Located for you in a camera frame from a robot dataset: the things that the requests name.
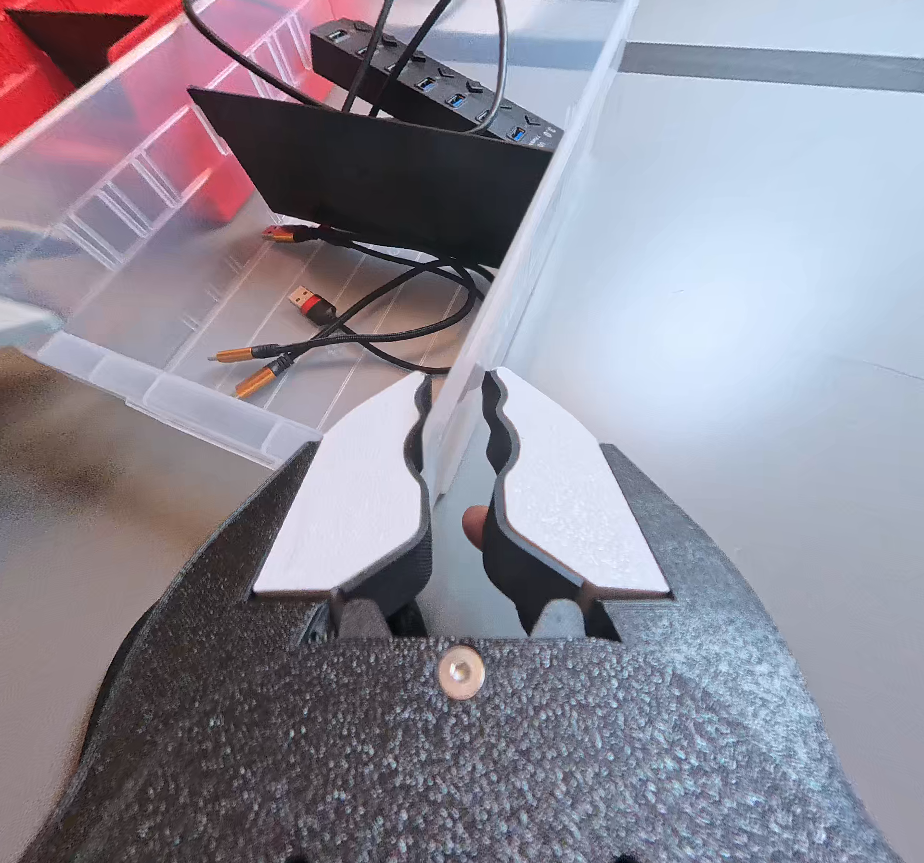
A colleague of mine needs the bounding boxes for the black smooth usb cable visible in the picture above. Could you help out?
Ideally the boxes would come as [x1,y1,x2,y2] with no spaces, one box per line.
[182,0,510,135]

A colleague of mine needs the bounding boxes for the braided cable with orange plug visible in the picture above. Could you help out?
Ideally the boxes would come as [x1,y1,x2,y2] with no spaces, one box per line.
[208,224,499,376]

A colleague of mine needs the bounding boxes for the braided cable with red-black plug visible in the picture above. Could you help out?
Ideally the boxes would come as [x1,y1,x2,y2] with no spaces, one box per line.
[234,285,481,402]

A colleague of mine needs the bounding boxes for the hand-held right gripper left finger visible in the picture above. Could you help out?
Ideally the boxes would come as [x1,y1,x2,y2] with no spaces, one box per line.
[253,372,436,622]

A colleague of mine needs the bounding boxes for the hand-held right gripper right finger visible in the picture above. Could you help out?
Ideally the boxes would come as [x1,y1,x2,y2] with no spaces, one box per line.
[480,367,674,642]

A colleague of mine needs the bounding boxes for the small black divider panel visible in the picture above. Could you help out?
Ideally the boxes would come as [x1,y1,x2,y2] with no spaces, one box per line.
[6,10,149,88]

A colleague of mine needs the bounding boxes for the clear plastic bin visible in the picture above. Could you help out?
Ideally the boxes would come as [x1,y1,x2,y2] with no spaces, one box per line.
[0,0,665,496]

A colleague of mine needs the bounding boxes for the black usb hub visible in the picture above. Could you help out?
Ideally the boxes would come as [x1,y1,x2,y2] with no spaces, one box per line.
[310,20,565,155]

